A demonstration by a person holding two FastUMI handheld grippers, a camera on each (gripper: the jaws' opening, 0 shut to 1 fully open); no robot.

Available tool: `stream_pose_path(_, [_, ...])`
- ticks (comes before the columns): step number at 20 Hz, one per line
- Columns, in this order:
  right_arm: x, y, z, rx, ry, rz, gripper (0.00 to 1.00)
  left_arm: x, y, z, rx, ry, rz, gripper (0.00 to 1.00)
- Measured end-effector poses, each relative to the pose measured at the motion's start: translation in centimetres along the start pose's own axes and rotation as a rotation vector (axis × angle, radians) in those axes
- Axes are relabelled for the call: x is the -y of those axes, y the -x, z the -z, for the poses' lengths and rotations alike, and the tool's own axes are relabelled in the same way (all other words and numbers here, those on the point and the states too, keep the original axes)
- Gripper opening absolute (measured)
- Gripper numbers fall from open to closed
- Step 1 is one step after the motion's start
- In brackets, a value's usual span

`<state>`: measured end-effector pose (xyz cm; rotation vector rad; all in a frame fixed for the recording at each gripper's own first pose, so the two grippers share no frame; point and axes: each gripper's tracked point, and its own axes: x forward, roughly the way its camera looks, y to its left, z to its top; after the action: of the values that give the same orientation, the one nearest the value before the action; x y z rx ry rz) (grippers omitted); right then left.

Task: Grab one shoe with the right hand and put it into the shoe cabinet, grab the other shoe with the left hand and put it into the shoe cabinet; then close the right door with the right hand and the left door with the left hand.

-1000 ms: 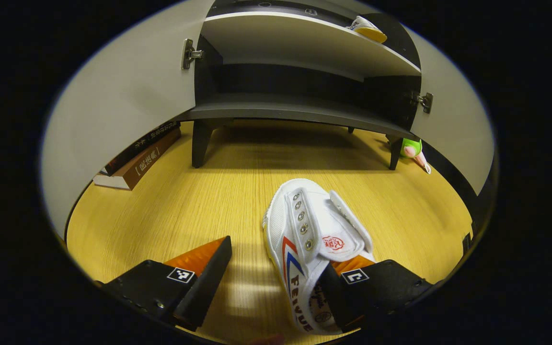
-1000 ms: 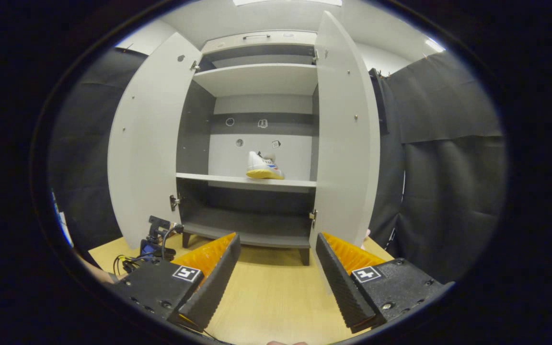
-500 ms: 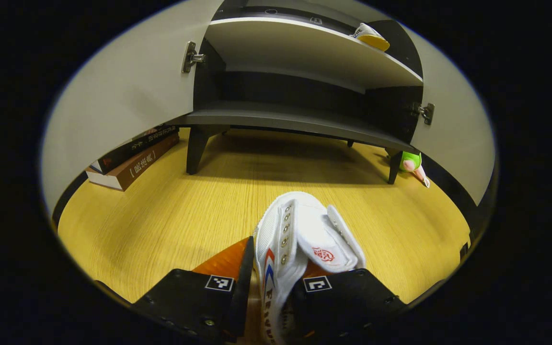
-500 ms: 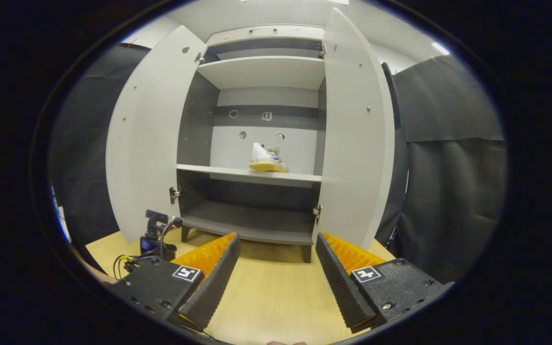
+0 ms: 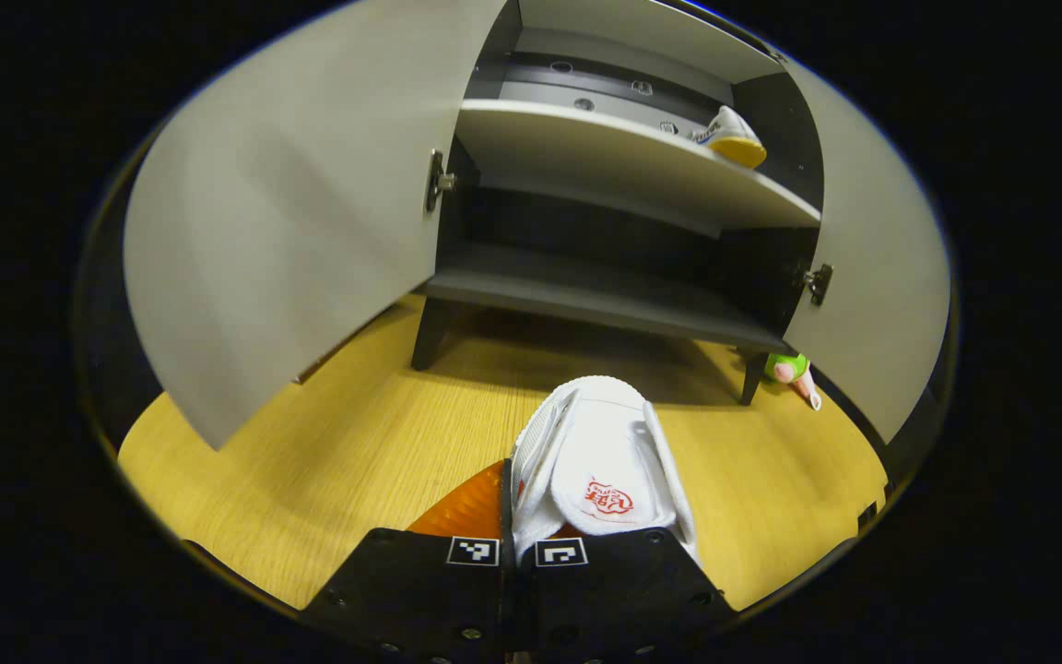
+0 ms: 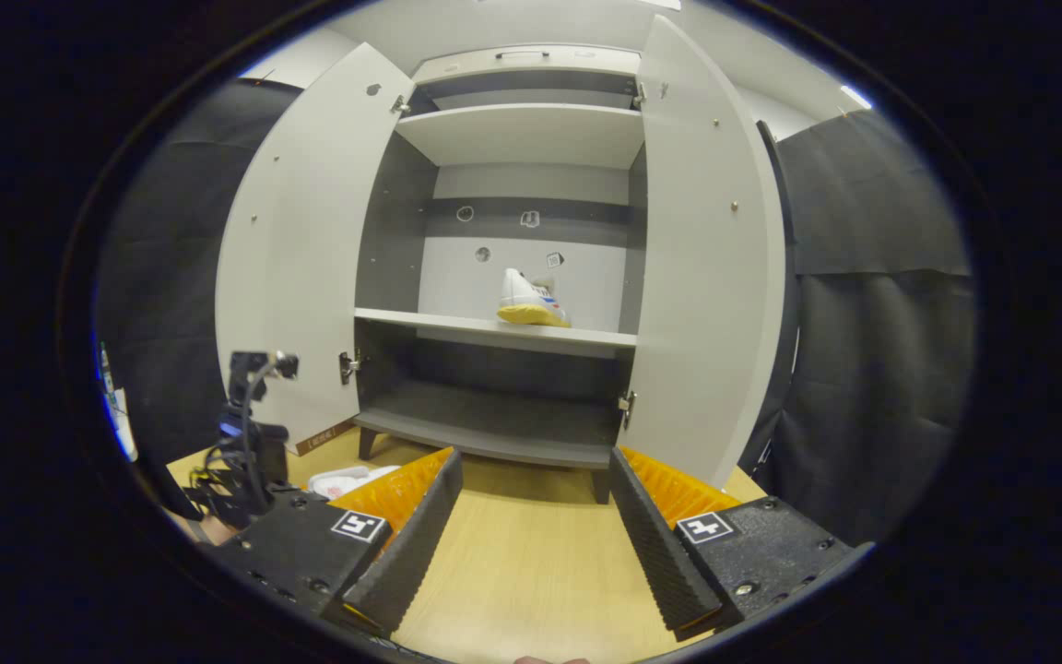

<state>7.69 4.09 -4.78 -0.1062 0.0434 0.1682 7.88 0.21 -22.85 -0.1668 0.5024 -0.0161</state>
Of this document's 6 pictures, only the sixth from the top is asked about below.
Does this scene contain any grey cabinet drawer with handle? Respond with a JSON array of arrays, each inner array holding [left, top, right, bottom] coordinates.
[[413, 44, 643, 86]]

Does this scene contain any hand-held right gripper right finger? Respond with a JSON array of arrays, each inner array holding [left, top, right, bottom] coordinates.
[[607, 446, 855, 643]]

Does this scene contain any light grey cabinet door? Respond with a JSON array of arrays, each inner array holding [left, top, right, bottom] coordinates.
[[215, 41, 417, 457], [619, 14, 787, 490]]

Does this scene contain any black cable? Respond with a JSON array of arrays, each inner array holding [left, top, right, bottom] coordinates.
[[204, 355, 297, 517]]

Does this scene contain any white shoe with striped side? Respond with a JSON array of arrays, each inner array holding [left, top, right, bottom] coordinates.
[[496, 267, 572, 328]]

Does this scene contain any grey shoe cabinet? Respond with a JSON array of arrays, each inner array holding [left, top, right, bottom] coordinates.
[[351, 44, 652, 506]]

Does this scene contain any black backdrop cloth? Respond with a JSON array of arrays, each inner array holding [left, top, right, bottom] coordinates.
[[98, 78, 301, 467], [771, 109, 974, 547], [738, 120, 801, 480]]

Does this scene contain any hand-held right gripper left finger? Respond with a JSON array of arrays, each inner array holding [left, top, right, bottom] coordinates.
[[208, 448, 465, 637]]

